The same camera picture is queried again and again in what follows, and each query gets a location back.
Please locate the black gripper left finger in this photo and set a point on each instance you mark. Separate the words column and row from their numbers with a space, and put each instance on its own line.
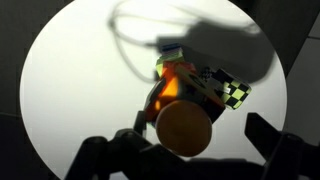
column 140, row 123

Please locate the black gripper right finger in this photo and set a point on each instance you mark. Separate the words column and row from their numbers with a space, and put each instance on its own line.
column 263, row 135

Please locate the yellow round toy fruit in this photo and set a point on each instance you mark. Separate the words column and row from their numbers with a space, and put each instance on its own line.
column 183, row 130

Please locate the black checkered patterned cube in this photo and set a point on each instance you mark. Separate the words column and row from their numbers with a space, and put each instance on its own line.
column 233, row 91

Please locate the large number nine cube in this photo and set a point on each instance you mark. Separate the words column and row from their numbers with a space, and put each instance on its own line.
column 191, row 83

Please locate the small lime block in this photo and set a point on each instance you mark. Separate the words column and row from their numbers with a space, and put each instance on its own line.
column 167, row 60

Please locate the small blue block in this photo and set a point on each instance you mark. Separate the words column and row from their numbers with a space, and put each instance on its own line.
column 170, row 48

